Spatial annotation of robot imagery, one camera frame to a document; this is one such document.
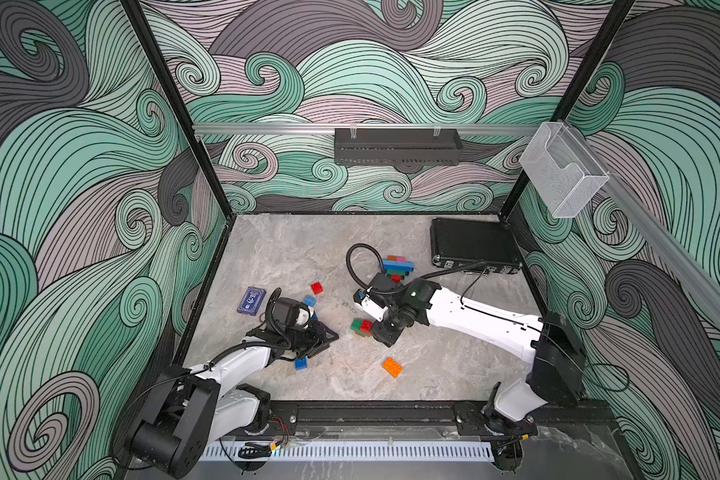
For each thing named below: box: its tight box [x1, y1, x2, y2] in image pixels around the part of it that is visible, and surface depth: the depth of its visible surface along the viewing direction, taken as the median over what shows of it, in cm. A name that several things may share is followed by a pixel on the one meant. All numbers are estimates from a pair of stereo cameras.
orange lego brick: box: [382, 357, 404, 379], surface depth 83 cm
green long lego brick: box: [386, 269, 410, 276], surface depth 102 cm
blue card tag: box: [236, 286, 267, 316], surface depth 95 cm
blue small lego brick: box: [295, 356, 309, 371], surface depth 83 cm
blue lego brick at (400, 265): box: [382, 259, 415, 272], surface depth 106 cm
